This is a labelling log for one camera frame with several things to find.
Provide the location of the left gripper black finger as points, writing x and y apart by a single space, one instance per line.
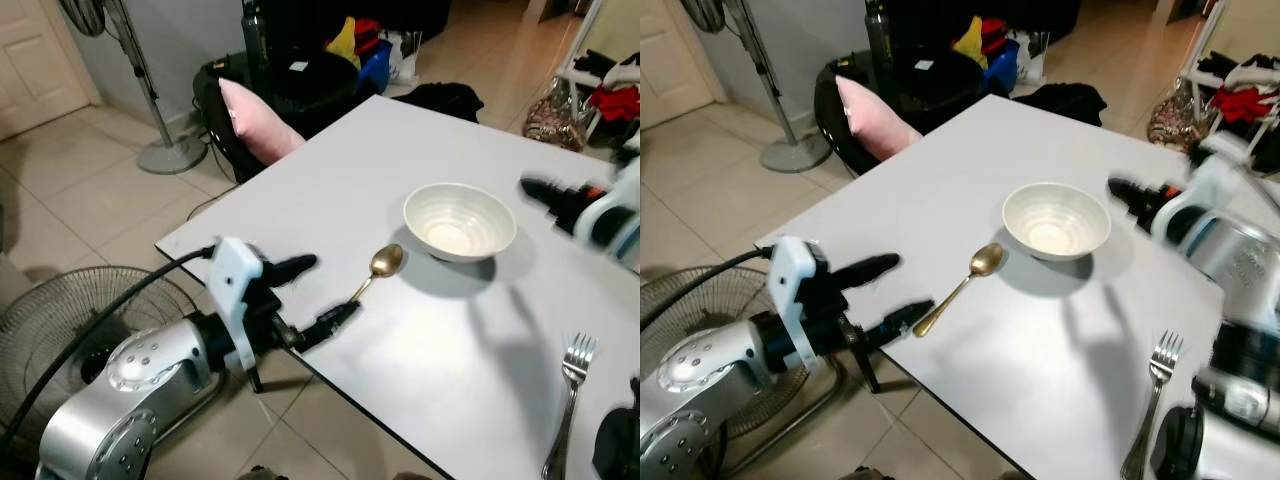
330 320
294 268
865 270
898 322

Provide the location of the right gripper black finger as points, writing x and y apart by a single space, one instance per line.
1126 188
540 190
1140 211
556 214

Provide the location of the gold metal spoon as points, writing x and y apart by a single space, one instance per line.
386 261
986 260

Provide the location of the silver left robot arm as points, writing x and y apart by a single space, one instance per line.
150 380
700 385

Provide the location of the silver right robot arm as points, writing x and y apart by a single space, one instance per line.
1245 265
616 450

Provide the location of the black table leg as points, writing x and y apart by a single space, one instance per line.
254 380
870 370

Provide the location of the brown patterned bag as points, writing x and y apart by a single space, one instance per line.
552 122
1170 125

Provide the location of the white ceramic bowl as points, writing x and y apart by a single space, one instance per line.
460 222
1056 220

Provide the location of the black bag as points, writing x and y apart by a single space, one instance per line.
440 100
1062 102

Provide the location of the red cloth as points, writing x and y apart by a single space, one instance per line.
615 102
1242 104

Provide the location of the white drying rack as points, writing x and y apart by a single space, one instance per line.
575 73
1204 47

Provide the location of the dark clothes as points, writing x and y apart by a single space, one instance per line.
1225 68
600 65

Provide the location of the silver metal fork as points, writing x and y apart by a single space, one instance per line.
1160 358
576 358

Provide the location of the grey floor fan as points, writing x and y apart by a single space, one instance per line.
690 312
55 315

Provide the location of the pink pillow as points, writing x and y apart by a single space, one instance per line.
255 125
872 122

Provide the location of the white plastic bag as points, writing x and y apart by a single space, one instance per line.
403 58
1032 58

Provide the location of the cream panel door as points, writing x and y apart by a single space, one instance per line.
670 60
35 60

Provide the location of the black round chair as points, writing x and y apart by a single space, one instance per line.
310 90
935 88

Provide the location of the red cloth item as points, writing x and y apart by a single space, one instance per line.
994 35
367 35

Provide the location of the yellow cloth item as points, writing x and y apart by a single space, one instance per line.
970 42
345 42

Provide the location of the dark tall bottle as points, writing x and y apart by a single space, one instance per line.
879 35
255 35

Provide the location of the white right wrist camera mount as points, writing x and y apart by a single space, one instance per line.
1200 190
622 190

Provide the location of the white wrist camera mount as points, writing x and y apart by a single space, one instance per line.
792 290
622 190
232 290
1200 190

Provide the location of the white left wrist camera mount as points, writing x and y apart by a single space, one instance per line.
232 290
792 290

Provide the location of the grey standing pedestal fan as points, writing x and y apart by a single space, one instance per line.
795 155
172 155

